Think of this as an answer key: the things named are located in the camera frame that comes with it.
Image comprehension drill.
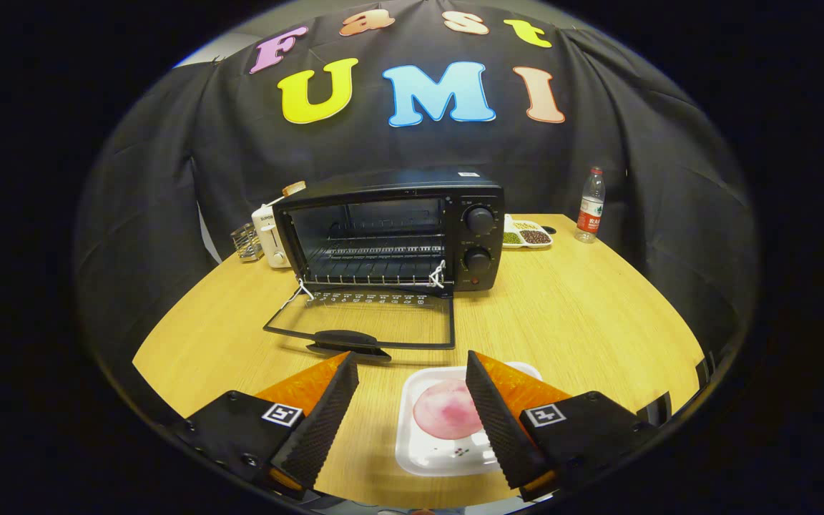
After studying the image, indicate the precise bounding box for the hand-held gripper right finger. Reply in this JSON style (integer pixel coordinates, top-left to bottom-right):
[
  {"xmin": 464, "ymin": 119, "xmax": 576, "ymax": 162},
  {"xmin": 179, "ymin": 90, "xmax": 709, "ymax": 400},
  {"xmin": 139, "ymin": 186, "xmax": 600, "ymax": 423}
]
[{"xmin": 465, "ymin": 350, "xmax": 659, "ymax": 501}]

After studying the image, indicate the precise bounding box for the clear water bottle red label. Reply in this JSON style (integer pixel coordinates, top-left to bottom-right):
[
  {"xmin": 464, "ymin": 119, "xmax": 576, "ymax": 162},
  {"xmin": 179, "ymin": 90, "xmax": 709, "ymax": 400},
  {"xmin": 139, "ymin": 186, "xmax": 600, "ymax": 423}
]
[{"xmin": 574, "ymin": 167, "xmax": 607, "ymax": 245}]

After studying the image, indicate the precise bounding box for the black toaster oven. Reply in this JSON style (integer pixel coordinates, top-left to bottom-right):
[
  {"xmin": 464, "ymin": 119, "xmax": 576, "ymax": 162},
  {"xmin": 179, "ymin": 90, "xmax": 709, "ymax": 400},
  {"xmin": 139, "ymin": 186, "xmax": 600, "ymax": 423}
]
[{"xmin": 263, "ymin": 166, "xmax": 506, "ymax": 362}]

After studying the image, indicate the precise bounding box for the white divided dish with beans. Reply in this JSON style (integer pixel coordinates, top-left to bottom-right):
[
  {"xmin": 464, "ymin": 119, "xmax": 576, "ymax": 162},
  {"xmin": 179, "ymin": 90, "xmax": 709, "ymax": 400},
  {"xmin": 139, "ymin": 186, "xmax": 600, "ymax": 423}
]
[{"xmin": 501, "ymin": 215, "xmax": 554, "ymax": 250}]

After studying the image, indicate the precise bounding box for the small wire basket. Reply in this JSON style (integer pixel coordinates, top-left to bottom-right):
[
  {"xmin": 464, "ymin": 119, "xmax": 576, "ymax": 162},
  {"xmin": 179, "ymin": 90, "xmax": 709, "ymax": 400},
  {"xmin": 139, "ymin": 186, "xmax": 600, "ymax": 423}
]
[{"xmin": 231, "ymin": 222, "xmax": 264, "ymax": 263}]

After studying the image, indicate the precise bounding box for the white food tray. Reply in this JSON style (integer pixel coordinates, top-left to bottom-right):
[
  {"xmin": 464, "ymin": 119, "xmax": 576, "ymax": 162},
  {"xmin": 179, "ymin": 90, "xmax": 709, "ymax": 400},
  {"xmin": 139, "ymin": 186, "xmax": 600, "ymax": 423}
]
[{"xmin": 395, "ymin": 361, "xmax": 543, "ymax": 478}]

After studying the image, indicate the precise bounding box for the pink round meat slice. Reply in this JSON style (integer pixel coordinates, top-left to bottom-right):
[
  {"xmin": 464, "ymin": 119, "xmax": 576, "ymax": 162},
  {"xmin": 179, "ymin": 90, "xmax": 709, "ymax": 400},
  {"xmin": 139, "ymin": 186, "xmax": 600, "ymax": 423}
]
[{"xmin": 413, "ymin": 379, "xmax": 484, "ymax": 441}]

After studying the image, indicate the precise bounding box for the oven wire rack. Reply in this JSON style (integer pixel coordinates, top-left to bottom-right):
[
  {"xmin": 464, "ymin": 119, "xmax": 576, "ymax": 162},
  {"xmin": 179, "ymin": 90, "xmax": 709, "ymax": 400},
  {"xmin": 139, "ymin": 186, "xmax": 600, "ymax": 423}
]
[{"xmin": 308, "ymin": 240, "xmax": 448, "ymax": 287}]

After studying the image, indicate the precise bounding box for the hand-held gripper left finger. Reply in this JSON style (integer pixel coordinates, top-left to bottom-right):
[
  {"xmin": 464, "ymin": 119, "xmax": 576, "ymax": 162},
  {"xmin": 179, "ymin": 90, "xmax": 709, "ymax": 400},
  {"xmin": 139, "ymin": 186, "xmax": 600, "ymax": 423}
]
[{"xmin": 169, "ymin": 350, "xmax": 360, "ymax": 500}]

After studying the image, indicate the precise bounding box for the white pop-up toaster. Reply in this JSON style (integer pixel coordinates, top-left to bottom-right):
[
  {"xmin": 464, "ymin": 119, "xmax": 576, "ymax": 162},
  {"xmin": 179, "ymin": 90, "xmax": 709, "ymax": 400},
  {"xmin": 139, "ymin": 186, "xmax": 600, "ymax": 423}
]
[{"xmin": 251, "ymin": 193, "xmax": 293, "ymax": 270}]

